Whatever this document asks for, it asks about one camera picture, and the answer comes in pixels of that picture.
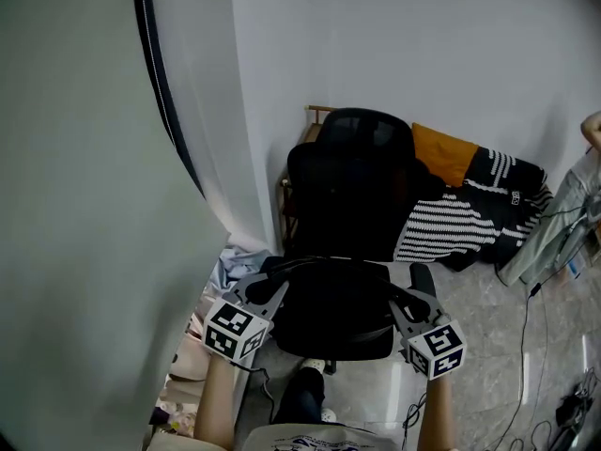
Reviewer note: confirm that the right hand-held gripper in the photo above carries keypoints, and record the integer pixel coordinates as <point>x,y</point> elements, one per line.
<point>439,350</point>

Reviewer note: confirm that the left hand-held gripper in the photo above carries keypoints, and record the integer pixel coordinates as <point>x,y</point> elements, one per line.
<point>235,329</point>

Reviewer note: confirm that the black bag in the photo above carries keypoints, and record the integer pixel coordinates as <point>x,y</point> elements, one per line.
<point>338,299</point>

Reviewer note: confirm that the black mesh office chair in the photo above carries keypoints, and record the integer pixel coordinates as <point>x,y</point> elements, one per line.
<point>349,195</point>

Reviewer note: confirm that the person's left forearm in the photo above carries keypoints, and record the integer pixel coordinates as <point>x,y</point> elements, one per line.
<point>217,407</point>

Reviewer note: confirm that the person's right forearm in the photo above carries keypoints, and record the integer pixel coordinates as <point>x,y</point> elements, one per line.
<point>436,416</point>

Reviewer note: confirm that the light blue cloth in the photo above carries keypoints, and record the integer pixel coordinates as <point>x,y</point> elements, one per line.
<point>239,266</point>

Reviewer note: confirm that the wooden rack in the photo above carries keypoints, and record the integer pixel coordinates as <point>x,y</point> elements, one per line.
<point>287,205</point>

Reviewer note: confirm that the white clog shoe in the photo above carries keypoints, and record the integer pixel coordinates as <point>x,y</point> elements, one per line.
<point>313,364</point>
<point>328,415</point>

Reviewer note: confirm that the black white striped blanket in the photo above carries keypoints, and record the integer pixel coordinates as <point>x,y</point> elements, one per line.
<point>469,223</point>

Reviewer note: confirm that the person's dark trouser leg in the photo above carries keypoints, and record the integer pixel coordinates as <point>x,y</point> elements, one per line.
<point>300,397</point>

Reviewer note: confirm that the orange pillow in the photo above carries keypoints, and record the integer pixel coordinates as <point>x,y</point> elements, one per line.
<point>443,153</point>

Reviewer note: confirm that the pale grey-green garment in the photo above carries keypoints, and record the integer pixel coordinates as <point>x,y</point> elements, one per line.
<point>554,233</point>

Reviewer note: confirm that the person's white printed shirt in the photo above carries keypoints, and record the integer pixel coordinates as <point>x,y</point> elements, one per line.
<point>319,440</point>

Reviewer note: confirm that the white curtain with dark edge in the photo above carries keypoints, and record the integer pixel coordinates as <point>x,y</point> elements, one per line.
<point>94,181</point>

